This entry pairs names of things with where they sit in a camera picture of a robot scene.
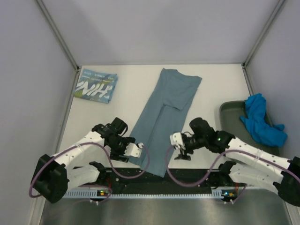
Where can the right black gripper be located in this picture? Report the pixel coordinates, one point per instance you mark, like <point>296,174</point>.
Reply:
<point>184,156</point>

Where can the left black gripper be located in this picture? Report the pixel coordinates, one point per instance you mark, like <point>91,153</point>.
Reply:
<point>115,155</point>

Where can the grey-blue t shirt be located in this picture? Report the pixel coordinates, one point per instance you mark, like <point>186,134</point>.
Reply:
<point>164,114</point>

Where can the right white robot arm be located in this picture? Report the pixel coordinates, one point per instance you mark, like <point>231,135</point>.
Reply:
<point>246,164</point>

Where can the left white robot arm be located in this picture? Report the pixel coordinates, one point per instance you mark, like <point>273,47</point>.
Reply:
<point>57,174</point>

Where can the folded printed blue t shirt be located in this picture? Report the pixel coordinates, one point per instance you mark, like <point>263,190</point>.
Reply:
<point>95,86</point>

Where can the grey plastic bin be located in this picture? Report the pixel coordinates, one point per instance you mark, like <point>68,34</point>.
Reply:
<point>230,113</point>

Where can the bright blue t shirt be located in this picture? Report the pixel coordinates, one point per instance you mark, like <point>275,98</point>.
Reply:
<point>256,125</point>

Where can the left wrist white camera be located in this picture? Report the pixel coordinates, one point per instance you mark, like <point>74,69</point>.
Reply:
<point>133,150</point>

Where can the wrist white camera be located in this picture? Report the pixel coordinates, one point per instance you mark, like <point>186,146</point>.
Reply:
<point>176,140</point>
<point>133,150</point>

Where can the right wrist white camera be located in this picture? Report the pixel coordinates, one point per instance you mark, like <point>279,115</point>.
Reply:
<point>176,140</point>

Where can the left aluminium frame post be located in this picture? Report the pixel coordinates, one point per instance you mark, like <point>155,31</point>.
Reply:
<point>46,14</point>

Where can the aluminium frame post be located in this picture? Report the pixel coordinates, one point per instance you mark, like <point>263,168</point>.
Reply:
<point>46,14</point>
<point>271,20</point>

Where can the right aluminium frame post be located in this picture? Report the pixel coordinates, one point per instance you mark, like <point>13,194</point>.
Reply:
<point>271,20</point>

